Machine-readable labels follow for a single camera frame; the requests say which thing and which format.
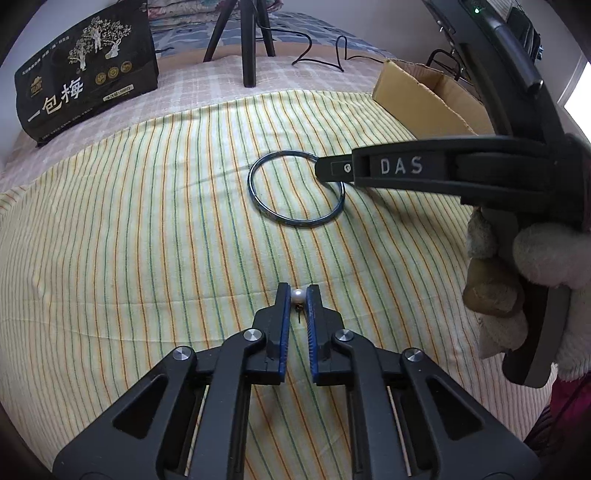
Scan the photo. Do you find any folded floral quilt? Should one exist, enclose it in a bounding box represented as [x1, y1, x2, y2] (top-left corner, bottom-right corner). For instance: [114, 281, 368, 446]
[148, 0, 284, 28]

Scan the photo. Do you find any yellow striped cloth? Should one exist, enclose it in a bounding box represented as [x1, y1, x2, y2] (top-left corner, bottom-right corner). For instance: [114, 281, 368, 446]
[0, 90, 555, 480]

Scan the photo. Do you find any window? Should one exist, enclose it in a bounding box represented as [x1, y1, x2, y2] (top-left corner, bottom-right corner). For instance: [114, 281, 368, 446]
[556, 60, 591, 121]

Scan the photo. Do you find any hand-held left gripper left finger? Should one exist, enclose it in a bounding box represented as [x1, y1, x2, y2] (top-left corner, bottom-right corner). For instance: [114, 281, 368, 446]
[52, 282, 293, 480]

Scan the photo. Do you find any black snack bag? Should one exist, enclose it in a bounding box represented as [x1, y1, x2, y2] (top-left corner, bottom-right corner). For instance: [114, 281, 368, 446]
[14, 2, 160, 148]

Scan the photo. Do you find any person's maroon clothing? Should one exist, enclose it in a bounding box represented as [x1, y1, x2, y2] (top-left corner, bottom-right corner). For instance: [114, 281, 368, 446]
[524, 374, 591, 462]

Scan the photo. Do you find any person's right hand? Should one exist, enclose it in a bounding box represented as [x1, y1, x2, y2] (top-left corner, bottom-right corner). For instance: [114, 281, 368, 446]
[464, 208, 591, 381]

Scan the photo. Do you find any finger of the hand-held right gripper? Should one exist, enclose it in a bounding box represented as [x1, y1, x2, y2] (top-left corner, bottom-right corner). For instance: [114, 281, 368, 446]
[315, 137, 463, 198]

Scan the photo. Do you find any dark bangle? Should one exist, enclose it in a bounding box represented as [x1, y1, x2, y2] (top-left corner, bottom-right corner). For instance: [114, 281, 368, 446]
[247, 151, 346, 228]

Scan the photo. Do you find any black power cable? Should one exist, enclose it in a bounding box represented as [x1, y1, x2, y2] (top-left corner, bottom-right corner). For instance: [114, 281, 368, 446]
[265, 25, 462, 79]

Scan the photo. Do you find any black tripod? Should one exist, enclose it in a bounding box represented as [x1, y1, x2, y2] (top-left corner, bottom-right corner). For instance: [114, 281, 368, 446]
[202, 0, 278, 88]

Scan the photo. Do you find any cardboard box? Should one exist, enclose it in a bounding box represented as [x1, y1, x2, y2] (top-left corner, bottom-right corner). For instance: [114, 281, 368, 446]
[372, 59, 497, 139]

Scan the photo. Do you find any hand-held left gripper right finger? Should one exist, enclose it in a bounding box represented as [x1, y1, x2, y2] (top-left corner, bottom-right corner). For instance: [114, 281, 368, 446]
[305, 284, 541, 480]

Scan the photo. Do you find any blue patterned bed sheet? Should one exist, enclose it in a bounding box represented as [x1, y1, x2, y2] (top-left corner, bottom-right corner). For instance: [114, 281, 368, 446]
[150, 11, 398, 61]

